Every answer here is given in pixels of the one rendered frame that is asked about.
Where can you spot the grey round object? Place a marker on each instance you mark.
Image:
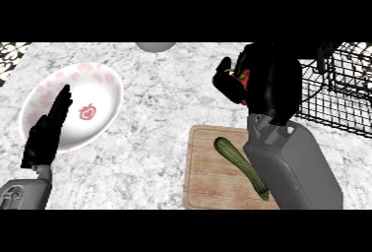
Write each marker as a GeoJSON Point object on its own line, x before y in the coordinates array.
{"type": "Point", "coordinates": [155, 46]}

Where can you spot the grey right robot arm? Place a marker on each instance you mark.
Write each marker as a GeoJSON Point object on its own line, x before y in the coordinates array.
{"type": "Point", "coordinates": [295, 167]}

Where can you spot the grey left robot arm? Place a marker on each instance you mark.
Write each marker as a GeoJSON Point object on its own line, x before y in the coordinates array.
{"type": "Point", "coordinates": [25, 193]}

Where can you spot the white plate with red print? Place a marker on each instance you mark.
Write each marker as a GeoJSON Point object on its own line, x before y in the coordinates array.
{"type": "Point", "coordinates": [92, 108]}

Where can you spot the wooden cutting board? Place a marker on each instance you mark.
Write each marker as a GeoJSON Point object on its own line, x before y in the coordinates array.
{"type": "Point", "coordinates": [217, 177]}

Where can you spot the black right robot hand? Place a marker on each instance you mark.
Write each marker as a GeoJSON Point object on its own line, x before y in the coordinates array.
{"type": "Point", "coordinates": [270, 85]}

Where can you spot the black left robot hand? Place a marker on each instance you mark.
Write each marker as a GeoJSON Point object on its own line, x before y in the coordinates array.
{"type": "Point", "coordinates": [46, 138]}

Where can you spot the green zucchini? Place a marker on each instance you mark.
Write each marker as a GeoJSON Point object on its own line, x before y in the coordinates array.
{"type": "Point", "coordinates": [236, 160]}

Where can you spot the black and white patterned object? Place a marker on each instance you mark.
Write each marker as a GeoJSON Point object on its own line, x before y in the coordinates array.
{"type": "Point", "coordinates": [10, 57]}

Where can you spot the red bell pepper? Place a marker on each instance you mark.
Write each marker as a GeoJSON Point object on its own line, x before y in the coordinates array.
{"type": "Point", "coordinates": [244, 79]}

